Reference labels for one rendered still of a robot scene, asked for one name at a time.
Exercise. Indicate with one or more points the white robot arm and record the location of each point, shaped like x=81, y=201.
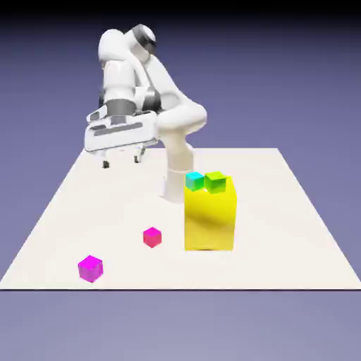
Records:
x=175, y=112

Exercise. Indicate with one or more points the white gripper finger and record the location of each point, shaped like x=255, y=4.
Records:
x=105, y=160
x=138, y=155

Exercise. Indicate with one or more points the small green cube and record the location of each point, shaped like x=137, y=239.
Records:
x=215, y=182

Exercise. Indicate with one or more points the small magenta cube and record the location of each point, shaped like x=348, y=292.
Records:
x=90, y=268

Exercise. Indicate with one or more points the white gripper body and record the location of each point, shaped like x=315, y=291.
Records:
x=121, y=138

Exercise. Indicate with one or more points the large yellow box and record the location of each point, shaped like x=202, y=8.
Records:
x=210, y=222

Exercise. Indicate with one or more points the small pink cube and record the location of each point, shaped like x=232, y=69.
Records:
x=152, y=237

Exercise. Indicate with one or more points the small cyan cube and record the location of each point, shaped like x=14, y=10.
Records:
x=194, y=181

